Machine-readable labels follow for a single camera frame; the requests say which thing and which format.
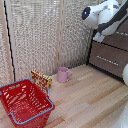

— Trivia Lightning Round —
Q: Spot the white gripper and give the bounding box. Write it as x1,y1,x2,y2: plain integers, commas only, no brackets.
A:
92,31,107,44

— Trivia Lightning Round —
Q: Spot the brown drawer cabinet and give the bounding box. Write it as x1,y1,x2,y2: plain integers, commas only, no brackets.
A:
87,18,128,82

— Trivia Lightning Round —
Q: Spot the pink mug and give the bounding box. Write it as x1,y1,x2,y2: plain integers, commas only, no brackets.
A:
56,66,73,84

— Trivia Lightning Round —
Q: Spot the woven folding screen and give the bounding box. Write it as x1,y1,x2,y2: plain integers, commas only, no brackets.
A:
0,0,101,88

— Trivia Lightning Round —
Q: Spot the colourful patterned box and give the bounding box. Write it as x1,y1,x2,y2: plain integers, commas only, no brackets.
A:
30,69,54,96

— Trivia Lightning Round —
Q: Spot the red shopping basket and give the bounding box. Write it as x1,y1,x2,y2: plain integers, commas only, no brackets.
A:
0,78,56,128

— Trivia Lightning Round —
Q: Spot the short silver drawer handle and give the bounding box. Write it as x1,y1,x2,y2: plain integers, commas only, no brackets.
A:
95,54,120,67

